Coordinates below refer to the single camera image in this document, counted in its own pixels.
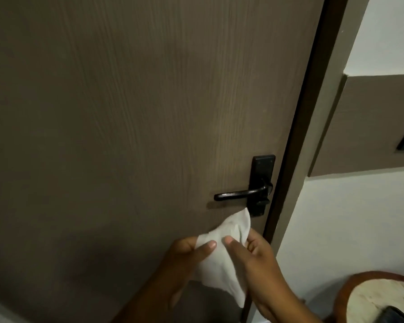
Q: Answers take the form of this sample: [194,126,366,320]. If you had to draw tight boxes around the black flat device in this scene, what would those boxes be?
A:
[374,306,404,323]

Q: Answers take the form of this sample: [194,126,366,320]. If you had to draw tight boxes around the dark brown door frame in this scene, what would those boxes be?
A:
[241,0,350,323]

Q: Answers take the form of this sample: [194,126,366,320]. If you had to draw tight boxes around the person's right hand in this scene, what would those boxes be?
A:
[224,228,292,319]

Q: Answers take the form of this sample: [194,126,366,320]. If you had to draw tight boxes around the brown wooden door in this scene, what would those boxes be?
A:
[0,0,326,323]

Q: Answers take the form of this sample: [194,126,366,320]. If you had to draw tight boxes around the round marble wooden-rim table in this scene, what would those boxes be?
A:
[333,271,404,323]

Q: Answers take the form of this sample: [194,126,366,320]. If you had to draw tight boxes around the person's left hand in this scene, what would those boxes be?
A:
[154,236,217,311]

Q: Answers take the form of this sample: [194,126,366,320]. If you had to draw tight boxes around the person's left forearm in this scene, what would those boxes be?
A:
[112,282,176,323]

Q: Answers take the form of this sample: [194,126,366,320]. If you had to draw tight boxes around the black door handle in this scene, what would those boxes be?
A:
[214,155,276,218]

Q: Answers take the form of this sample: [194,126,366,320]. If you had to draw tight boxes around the person's right forearm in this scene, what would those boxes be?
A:
[257,286,325,323]

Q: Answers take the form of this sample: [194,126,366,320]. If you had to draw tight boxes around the brown wall panel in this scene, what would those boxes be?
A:
[307,74,404,178]

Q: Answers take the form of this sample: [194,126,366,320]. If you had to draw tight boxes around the white wipe cloth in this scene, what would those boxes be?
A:
[191,208,251,308]

